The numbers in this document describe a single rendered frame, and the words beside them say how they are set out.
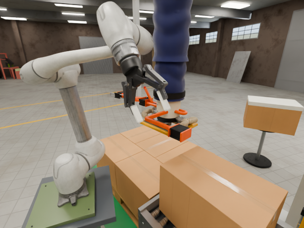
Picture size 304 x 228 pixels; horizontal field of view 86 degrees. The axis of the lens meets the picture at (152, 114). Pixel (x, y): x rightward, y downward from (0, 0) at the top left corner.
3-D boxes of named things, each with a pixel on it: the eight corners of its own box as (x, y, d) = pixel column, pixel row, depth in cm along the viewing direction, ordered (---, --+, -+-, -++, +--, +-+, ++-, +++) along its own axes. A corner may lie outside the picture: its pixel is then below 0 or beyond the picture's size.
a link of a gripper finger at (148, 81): (140, 77, 59) (141, 73, 58) (165, 90, 54) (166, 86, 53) (133, 78, 56) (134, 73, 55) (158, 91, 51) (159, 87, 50)
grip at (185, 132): (191, 136, 83) (192, 127, 82) (180, 142, 78) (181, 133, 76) (178, 131, 89) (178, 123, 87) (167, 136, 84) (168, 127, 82)
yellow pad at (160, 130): (182, 133, 110) (182, 126, 108) (173, 138, 103) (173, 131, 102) (148, 120, 133) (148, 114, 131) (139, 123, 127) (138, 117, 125)
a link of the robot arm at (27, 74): (25, 56, 75) (52, 54, 86) (7, 67, 83) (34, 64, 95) (39, 83, 78) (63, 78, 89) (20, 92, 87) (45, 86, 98)
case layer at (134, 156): (211, 181, 206) (215, 154, 192) (149, 233, 146) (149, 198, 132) (150, 143, 292) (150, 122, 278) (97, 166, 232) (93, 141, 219)
